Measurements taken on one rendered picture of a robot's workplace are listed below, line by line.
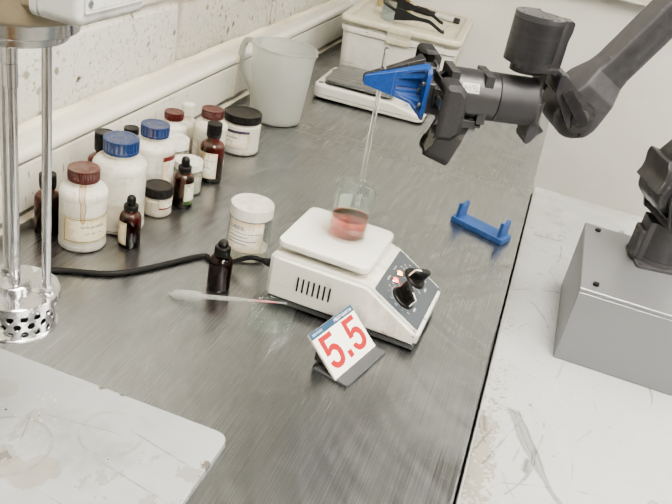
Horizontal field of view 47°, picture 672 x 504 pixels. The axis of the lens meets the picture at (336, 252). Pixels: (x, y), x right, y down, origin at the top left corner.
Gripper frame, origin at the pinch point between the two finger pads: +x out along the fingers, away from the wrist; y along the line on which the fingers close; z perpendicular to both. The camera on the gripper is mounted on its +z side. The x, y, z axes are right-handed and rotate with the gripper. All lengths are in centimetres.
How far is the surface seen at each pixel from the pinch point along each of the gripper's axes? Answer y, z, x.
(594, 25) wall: 120, 10, -76
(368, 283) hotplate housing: -8.6, 22.1, -0.3
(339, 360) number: -16.9, 27.6, 3.0
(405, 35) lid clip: 100, 16, -21
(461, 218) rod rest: 25.9, 28.2, -21.3
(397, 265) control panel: -2.2, 22.8, -5.0
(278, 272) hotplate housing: -4.8, 24.1, 10.2
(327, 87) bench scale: 81, 26, -2
